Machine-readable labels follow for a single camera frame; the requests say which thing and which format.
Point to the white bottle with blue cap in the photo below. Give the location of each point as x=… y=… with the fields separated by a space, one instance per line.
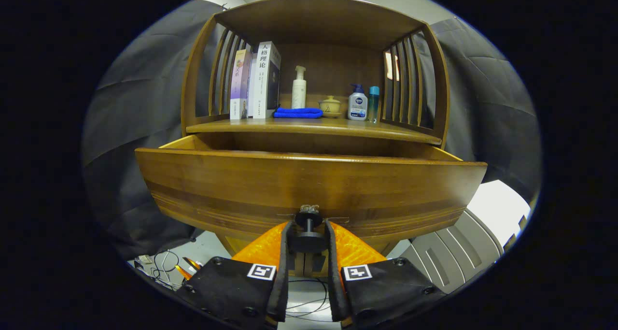
x=358 y=107

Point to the brown wooden drawer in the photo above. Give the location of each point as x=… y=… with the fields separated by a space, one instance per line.
x=289 y=185

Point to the white pump bottle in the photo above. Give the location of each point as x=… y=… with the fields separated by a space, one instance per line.
x=299 y=93

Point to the brown wooden cabinet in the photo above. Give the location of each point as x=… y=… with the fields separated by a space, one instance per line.
x=318 y=21

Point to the white book with dark cover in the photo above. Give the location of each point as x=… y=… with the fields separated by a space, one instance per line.
x=260 y=83

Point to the yellow lidded teacup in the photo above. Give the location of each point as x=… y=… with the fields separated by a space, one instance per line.
x=330 y=106

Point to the grey ribbed panel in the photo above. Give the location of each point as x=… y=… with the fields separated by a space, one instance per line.
x=449 y=257

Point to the blue folded cloth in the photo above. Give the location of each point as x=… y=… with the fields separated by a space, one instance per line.
x=298 y=112

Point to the brown wooden countertop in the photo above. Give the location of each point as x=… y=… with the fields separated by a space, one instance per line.
x=314 y=126

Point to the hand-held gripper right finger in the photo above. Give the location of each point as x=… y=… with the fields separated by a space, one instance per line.
x=386 y=291

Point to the white table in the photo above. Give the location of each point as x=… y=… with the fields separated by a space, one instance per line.
x=497 y=207

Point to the purple book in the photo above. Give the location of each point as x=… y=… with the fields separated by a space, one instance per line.
x=240 y=83

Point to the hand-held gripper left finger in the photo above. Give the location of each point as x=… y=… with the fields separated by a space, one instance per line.
x=227 y=291

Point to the black drawer knob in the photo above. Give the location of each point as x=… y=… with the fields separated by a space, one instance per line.
x=308 y=243

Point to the black backdrop cloth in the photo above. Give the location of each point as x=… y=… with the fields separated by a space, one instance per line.
x=135 y=127

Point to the slim teal bottle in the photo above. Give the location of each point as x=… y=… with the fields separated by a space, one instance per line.
x=373 y=105

